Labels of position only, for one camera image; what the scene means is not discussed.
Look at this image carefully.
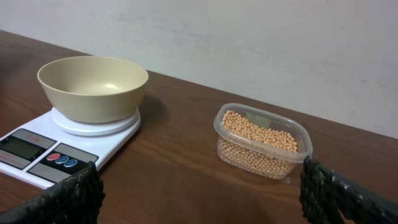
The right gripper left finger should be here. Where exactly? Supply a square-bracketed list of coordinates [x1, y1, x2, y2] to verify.
[1, 162, 105, 224]

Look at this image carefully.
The white digital kitchen scale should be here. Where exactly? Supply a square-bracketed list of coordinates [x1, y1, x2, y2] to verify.
[1, 108, 141, 189]

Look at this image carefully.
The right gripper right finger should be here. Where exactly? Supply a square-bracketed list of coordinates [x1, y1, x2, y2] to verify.
[299, 157, 397, 224]

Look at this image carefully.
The cream round bowl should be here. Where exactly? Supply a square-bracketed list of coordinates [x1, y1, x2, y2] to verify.
[37, 56, 149, 123]

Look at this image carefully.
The clear plastic soybean container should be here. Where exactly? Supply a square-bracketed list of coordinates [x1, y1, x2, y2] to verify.
[213, 103, 313, 180]

